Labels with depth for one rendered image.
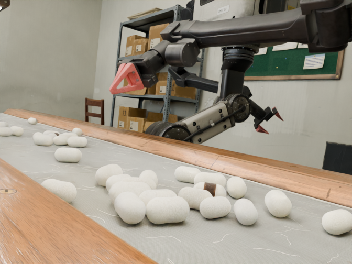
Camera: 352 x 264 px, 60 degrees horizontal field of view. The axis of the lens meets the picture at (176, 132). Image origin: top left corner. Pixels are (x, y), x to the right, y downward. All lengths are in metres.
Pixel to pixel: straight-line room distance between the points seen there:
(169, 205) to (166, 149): 0.36
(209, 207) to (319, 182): 0.21
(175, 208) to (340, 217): 0.14
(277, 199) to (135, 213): 0.13
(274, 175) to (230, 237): 0.23
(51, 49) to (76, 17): 0.70
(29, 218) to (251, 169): 0.36
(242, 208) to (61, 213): 0.14
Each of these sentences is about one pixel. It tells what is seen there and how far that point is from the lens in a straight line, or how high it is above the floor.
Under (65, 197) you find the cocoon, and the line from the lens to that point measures 0.27.
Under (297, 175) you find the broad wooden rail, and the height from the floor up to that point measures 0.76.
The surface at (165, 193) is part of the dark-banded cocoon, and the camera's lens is 0.26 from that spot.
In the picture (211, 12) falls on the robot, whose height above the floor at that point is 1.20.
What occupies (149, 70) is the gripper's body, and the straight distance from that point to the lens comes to 0.73.
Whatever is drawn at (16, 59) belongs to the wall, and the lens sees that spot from 5.15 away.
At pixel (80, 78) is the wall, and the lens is 5.42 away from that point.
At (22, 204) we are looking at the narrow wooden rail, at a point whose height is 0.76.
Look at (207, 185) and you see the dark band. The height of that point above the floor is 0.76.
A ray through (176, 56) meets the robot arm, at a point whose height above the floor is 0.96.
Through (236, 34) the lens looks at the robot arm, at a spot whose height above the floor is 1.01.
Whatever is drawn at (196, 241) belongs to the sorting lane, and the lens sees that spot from 0.22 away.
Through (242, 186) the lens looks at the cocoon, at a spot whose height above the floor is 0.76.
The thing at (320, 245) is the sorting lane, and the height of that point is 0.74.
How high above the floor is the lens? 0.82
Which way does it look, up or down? 3 degrees down
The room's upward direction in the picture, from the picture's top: 6 degrees clockwise
